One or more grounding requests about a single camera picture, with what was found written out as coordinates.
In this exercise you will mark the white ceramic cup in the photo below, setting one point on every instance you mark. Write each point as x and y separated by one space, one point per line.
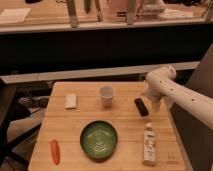
106 94

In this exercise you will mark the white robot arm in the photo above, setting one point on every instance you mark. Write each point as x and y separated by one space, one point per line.
160 82

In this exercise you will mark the grey metal post left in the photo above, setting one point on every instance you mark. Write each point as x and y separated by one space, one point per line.
72 13

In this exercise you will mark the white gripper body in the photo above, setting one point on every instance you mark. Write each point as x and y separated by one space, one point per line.
156 104

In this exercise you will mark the green bowl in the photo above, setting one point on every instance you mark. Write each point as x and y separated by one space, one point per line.
98 140

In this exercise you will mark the orange carrot toy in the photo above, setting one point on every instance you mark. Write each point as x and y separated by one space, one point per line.
55 152

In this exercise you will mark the grey metal post right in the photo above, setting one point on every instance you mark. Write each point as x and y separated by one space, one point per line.
130 11

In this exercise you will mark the white paper sheet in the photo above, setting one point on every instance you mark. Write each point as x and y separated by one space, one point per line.
8 16

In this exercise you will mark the white lotion bottle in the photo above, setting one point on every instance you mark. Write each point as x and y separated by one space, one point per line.
149 147

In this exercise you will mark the white rectangular sponge block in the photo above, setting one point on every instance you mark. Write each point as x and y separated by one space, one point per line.
71 101

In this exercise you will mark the grey metal post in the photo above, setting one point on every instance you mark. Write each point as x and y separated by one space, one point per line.
72 13
130 11

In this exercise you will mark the black eraser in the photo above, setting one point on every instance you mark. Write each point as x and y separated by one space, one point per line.
141 107

